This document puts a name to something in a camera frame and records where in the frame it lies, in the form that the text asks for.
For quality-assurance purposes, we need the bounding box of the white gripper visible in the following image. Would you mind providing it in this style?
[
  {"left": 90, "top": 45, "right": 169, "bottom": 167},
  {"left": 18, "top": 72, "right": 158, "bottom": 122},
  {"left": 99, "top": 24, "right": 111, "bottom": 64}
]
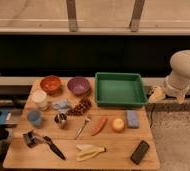
[{"left": 149, "top": 77, "right": 189, "bottom": 104}]

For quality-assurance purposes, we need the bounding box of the blue sponge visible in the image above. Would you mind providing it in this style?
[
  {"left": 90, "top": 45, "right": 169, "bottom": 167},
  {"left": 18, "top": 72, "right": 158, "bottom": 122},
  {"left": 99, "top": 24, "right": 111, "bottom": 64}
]
[{"left": 126, "top": 110, "right": 139, "bottom": 129}]

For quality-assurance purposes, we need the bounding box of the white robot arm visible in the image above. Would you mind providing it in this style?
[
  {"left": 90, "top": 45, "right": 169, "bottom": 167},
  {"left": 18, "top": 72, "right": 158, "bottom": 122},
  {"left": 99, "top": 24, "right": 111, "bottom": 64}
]
[{"left": 148, "top": 50, "right": 190, "bottom": 104}]

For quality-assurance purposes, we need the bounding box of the small metal cup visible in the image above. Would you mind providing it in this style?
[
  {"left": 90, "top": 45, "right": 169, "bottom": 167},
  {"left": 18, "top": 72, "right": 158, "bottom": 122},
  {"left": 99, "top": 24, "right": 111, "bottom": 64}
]
[{"left": 54, "top": 113, "right": 67, "bottom": 129}]

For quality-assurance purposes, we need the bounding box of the white paper cup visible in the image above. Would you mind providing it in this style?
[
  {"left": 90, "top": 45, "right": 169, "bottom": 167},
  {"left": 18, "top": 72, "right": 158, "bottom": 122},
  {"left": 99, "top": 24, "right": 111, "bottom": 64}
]
[{"left": 32, "top": 90, "right": 48, "bottom": 110}]

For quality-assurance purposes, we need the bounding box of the blue plastic cup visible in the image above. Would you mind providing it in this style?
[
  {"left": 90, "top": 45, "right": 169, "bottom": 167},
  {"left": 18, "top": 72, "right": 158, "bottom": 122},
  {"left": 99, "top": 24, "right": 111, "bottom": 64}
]
[{"left": 27, "top": 110, "right": 42, "bottom": 127}]

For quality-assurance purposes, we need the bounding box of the green plastic tray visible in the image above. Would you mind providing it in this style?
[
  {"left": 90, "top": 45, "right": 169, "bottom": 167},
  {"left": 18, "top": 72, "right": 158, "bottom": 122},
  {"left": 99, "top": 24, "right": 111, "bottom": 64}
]
[{"left": 95, "top": 72, "right": 147, "bottom": 107}]

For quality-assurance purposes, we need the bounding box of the black smartphone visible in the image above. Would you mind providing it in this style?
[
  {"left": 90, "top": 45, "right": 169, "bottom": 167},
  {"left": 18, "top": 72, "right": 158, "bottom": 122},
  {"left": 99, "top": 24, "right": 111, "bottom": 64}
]
[{"left": 130, "top": 140, "right": 149, "bottom": 164}]

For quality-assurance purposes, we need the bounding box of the yellow orange fruit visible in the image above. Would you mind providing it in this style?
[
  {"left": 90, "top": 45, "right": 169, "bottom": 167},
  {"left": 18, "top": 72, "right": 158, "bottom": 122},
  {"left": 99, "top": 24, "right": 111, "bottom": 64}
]
[{"left": 111, "top": 118, "right": 125, "bottom": 132}]

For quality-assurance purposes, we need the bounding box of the orange carrot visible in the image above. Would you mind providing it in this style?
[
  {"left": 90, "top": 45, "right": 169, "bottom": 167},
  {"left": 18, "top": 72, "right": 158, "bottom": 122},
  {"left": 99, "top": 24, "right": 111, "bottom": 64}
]
[{"left": 91, "top": 116, "right": 108, "bottom": 136}]

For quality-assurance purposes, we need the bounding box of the metal fork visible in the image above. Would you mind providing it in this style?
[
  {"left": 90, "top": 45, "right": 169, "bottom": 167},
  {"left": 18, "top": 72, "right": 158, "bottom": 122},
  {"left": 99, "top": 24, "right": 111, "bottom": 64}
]
[{"left": 74, "top": 115, "right": 92, "bottom": 140}]

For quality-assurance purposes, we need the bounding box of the bunch of red grapes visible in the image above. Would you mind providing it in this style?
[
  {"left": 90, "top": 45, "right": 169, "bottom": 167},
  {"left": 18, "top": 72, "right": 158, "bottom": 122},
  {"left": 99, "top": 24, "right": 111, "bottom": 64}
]
[{"left": 67, "top": 98, "right": 92, "bottom": 116}]

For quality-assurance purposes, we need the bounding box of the purple bowl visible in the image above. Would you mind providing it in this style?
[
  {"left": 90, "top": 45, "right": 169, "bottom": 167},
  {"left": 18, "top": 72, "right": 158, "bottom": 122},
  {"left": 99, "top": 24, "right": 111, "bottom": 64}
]
[{"left": 67, "top": 76, "right": 90, "bottom": 96}]

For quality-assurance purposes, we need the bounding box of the yellow banana peel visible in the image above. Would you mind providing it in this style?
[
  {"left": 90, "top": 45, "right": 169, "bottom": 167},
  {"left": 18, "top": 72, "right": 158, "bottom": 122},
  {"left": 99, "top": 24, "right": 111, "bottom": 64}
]
[{"left": 76, "top": 144, "right": 106, "bottom": 162}]

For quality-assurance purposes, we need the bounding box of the crumpled blue cloth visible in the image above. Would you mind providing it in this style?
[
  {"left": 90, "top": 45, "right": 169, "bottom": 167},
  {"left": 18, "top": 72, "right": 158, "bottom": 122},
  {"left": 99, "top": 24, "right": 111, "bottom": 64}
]
[{"left": 52, "top": 99, "right": 71, "bottom": 113}]

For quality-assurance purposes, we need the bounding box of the wooden table board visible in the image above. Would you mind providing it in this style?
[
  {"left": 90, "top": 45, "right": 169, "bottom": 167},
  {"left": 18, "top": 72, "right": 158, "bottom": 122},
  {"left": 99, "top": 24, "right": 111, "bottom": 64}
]
[{"left": 2, "top": 78, "right": 161, "bottom": 171}]

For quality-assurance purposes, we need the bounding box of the orange bowl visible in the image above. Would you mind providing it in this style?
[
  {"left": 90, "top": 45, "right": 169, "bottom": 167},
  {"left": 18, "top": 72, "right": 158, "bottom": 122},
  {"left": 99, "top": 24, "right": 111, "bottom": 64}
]
[{"left": 40, "top": 75, "right": 61, "bottom": 95}]

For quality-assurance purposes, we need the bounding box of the black metal clip tool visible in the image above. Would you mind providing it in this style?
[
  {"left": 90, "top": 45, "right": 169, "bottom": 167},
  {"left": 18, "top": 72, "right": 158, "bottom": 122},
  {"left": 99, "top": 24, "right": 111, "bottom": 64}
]
[{"left": 23, "top": 131, "right": 45, "bottom": 148}]

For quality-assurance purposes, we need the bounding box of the blue box on left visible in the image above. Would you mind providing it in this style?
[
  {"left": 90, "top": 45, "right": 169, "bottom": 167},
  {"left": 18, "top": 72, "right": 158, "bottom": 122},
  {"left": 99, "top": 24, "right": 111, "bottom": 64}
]
[{"left": 0, "top": 109, "right": 22, "bottom": 127}]

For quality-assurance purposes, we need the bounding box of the black handled knife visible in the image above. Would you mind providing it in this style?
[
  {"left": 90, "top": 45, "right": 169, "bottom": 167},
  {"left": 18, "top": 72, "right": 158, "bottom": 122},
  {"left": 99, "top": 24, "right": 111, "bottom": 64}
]
[{"left": 43, "top": 136, "right": 66, "bottom": 160}]

